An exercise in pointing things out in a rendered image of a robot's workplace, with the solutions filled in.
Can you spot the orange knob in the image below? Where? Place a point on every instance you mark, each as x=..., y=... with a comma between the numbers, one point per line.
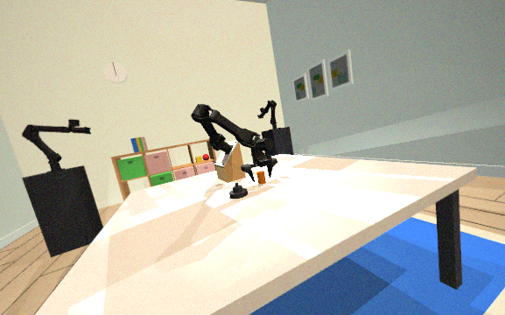
x=261, y=177

